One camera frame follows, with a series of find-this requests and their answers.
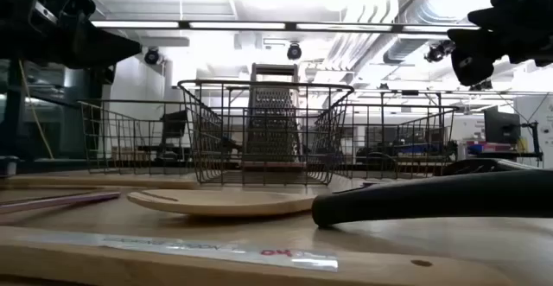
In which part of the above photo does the yellow extension cable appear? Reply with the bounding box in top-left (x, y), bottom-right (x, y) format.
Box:
top-left (16, 59), bottom-right (55, 161)

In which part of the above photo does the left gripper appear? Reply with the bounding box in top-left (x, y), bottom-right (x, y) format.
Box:
top-left (0, 0), bottom-right (143, 85)

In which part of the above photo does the black computer monitor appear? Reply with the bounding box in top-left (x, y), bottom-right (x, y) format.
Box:
top-left (483, 105), bottom-right (522, 146)

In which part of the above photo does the white board panel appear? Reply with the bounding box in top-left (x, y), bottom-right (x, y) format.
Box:
top-left (513, 94), bottom-right (553, 169)

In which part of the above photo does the copper wire basket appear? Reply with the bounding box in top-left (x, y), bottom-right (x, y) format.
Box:
top-left (177, 79), bottom-right (355, 187)
top-left (79, 99), bottom-right (196, 175)
top-left (340, 103), bottom-right (460, 180)

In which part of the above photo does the wooden spatula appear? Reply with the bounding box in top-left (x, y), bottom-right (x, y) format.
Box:
top-left (0, 172), bottom-right (200, 191)

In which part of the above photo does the black handle foreground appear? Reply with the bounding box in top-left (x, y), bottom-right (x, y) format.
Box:
top-left (311, 168), bottom-right (553, 229)

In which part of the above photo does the long ceiling light strip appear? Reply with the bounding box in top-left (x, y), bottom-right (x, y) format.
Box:
top-left (90, 20), bottom-right (481, 35)

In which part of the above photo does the pink-handled box grater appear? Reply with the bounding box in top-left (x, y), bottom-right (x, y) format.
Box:
top-left (241, 63), bottom-right (304, 170)

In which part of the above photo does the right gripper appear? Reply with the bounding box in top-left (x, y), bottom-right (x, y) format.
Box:
top-left (448, 0), bottom-right (553, 86)

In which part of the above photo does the silver ventilation duct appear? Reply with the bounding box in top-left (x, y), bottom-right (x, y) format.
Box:
top-left (382, 0), bottom-right (472, 65)

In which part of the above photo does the dark office chair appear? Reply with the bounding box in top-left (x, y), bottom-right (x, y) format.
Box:
top-left (157, 109), bottom-right (191, 162)

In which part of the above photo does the black ceiling spotlight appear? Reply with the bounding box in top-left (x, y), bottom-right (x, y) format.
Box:
top-left (143, 47), bottom-right (162, 67)
top-left (424, 39), bottom-right (455, 64)
top-left (286, 42), bottom-right (303, 61)

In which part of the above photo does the iridescent purple table knife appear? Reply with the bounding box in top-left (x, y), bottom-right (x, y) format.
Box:
top-left (0, 191), bottom-right (122, 214)

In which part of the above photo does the black office desk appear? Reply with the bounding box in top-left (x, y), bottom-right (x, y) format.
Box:
top-left (464, 141), bottom-right (544, 162)

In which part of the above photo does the wooden spork small label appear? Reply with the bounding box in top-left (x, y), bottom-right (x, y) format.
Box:
top-left (126, 188), bottom-right (320, 218)

